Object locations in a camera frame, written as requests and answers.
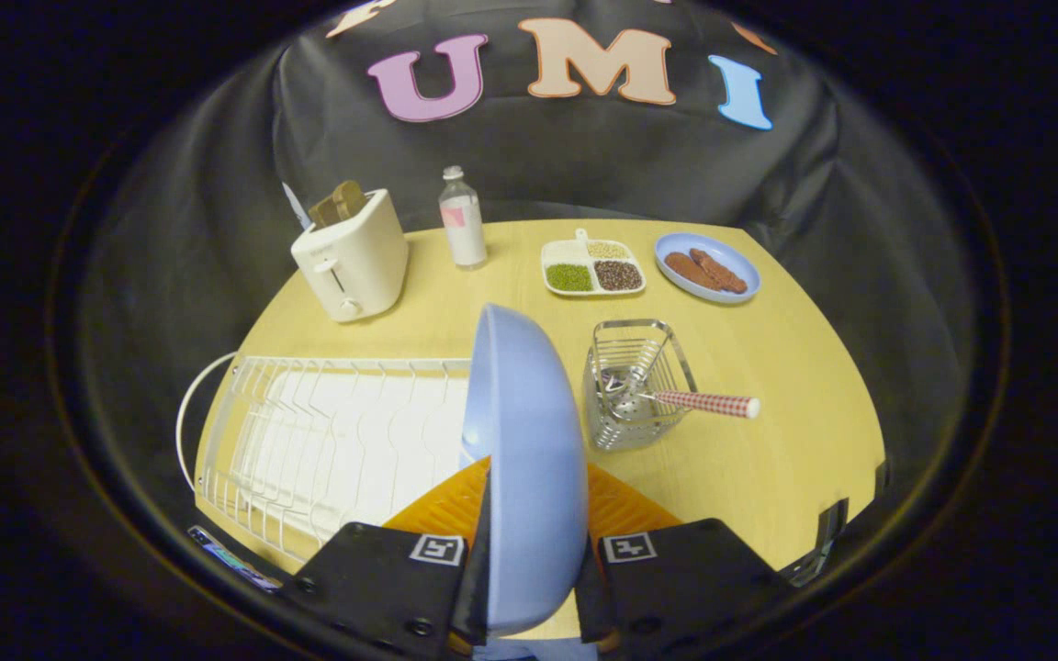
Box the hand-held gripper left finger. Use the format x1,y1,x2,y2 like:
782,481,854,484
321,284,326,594
276,456,493,661

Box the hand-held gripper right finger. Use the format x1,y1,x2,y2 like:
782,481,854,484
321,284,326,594
573,464,793,658

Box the metal wire basket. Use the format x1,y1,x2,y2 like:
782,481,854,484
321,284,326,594
581,319,699,454

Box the red checked handle spoon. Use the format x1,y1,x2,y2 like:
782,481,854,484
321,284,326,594
601,367,761,420

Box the large light blue plate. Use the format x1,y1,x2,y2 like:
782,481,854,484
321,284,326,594
458,304,591,639

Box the white wire dish rack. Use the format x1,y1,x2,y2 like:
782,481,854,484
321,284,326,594
176,352,476,566

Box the small blue plate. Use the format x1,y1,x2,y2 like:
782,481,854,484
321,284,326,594
654,231,762,306

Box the white drip tray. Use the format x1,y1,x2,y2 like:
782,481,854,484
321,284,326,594
237,367,472,532

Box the dark flat item coloured print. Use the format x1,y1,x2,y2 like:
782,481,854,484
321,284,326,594
186,524,284,592

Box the brown sausage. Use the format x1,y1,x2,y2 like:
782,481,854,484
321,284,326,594
688,247,749,296
663,252,724,292

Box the dark red beans pile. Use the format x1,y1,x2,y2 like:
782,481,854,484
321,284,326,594
594,260,645,293

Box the cream white toaster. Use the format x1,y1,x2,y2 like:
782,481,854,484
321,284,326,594
290,188,411,324

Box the green beans pile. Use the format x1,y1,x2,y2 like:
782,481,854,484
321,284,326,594
546,263,594,294

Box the white divided tray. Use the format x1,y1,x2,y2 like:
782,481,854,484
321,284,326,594
540,228,648,298

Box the clear bottle with pink label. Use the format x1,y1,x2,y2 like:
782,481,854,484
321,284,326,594
438,165,489,271

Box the brown bread slice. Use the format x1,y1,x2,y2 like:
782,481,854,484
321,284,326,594
308,180,368,230

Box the white paper slip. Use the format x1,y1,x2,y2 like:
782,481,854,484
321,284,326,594
282,181,311,231

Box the black backdrop cloth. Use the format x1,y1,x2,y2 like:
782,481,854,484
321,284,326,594
77,0,982,552

